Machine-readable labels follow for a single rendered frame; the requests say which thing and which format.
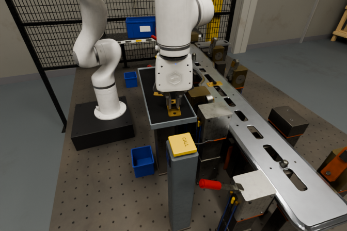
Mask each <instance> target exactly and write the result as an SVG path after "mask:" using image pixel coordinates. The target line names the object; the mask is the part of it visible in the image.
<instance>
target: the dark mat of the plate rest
mask: <svg viewBox="0 0 347 231"><path fill-rule="evenodd" d="M139 73H140V77H141V82H142V85H143V90H144V94H145V98H146V102H147V106H148V111H149V115H150V120H151V124H156V123H162V122H168V121H173V120H179V119H185V118H191V117H194V115H193V113H192V111H191V109H190V107H189V105H188V103H187V101H186V100H185V98H184V96H182V98H181V105H179V107H180V111H181V116H179V117H169V116H168V109H167V106H166V97H165V96H154V91H153V86H154V83H155V68H151V69H143V70H139ZM169 93H170V96H171V99H172V100H175V99H176V93H177V91H172V92H169Z"/></svg>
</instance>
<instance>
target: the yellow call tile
mask: <svg viewBox="0 0 347 231"><path fill-rule="evenodd" d="M168 141H169V144H170V147H171V150H172V154H173V156H174V157H176V156H181V155H185V154H190V153H195V152H197V148H196V146H195V144H194V142H193V140H192V137H191V135H190V133H185V134H180V135H174V136H169V137H168Z"/></svg>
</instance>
